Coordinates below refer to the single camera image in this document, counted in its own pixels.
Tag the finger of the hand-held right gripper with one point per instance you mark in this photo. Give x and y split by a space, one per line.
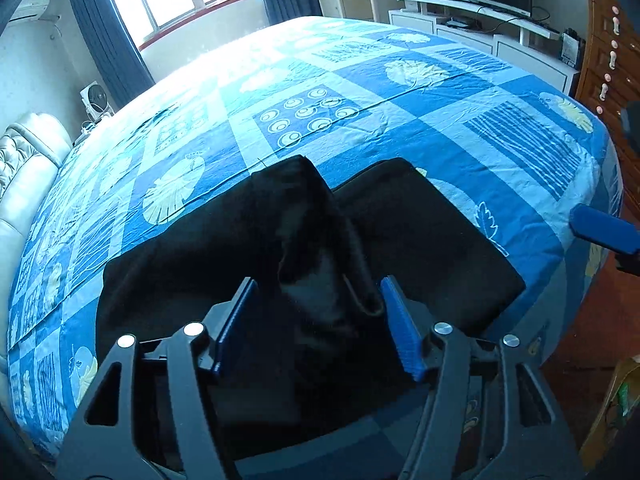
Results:
605 229
631 121

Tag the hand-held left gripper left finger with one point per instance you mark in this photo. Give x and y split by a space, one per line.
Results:
235 330

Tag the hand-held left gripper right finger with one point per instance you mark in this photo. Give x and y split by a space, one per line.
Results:
400 330

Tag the black pants with studs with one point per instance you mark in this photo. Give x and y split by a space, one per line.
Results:
415 230

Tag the brown wooden drawer cabinet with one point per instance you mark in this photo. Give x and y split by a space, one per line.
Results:
615 30

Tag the white television stand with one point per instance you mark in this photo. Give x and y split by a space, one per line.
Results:
510 45

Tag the yellow plastic bag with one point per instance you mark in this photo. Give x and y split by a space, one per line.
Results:
612 410

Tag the black set-top box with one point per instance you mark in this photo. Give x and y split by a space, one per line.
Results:
459 23

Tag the bed with blue patterned quilt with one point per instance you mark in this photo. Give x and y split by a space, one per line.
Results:
350 95

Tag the beige tufted leather headboard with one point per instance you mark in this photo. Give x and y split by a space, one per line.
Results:
20 190

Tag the white desk fan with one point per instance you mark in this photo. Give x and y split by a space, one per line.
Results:
96 100

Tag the cream dressing table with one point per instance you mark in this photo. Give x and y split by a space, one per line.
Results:
355 0

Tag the white wall air conditioner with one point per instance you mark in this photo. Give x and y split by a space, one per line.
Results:
30 7

